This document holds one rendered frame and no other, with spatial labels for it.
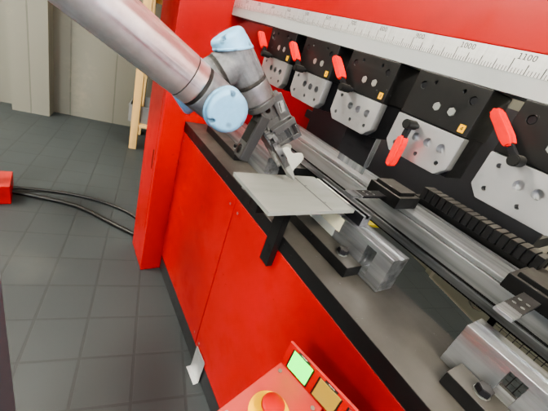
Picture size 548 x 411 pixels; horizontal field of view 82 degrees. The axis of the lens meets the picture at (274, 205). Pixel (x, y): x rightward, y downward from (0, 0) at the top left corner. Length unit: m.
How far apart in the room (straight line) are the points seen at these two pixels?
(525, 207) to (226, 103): 0.49
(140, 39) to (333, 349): 0.66
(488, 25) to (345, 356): 0.66
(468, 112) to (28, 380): 1.57
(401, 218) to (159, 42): 0.81
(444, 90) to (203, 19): 1.02
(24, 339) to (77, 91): 2.80
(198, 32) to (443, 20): 0.97
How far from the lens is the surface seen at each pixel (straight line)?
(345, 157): 0.87
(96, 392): 1.51
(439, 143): 0.68
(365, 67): 0.83
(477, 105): 0.67
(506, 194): 0.63
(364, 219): 0.81
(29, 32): 3.80
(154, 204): 1.68
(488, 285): 0.95
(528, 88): 0.65
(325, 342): 0.77
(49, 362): 1.60
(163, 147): 1.55
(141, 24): 0.51
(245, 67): 0.69
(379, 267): 0.77
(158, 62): 0.51
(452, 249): 0.98
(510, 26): 0.69
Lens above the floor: 1.30
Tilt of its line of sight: 26 degrees down
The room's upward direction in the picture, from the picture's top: 19 degrees clockwise
